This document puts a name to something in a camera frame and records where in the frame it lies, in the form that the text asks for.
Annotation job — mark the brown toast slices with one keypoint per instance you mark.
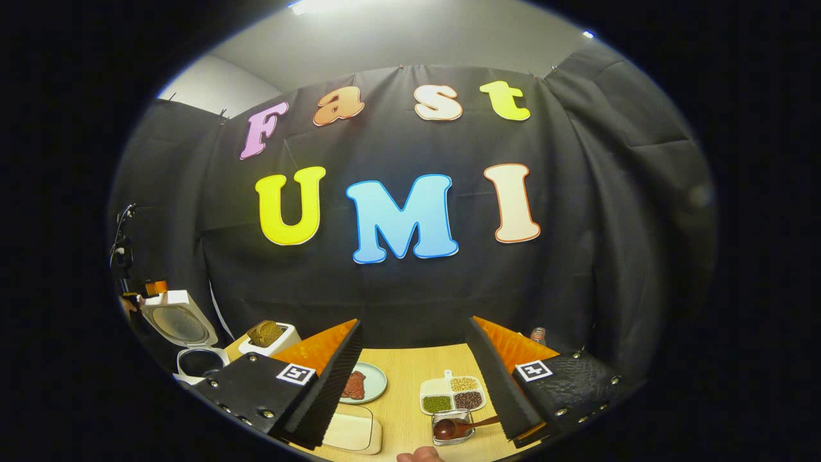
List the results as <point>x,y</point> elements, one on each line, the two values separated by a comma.
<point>265,332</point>

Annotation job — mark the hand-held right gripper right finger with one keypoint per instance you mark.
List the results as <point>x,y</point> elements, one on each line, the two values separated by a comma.
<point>497,391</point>

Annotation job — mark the white divided dish of beans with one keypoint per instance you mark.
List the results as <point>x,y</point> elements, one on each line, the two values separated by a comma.
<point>452,393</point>

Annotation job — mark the pale green plate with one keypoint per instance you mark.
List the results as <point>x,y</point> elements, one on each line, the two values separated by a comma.
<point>375,382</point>

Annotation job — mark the white rice cooker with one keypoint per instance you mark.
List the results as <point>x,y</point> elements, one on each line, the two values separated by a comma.
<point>179,324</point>

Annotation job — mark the clear glass dish of rice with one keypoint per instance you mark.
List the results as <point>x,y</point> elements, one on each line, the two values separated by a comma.
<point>353,430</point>

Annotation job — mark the brown wooden spoon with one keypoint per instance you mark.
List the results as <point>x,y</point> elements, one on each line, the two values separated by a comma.
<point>446,428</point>

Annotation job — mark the black backdrop cloth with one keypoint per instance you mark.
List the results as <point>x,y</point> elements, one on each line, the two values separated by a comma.
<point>577,224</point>

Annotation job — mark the clear plastic bottle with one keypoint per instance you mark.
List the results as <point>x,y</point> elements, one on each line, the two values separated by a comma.
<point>538,335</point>

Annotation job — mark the brown meat slices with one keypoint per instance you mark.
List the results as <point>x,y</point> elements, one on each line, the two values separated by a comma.
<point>354,385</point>

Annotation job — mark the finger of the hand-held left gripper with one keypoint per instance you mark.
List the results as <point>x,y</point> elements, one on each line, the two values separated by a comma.
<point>156,288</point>

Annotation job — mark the white toaster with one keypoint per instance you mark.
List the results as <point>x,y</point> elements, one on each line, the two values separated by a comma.
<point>282,343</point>

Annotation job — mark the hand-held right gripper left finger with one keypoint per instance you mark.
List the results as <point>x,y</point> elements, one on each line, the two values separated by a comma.
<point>324,398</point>

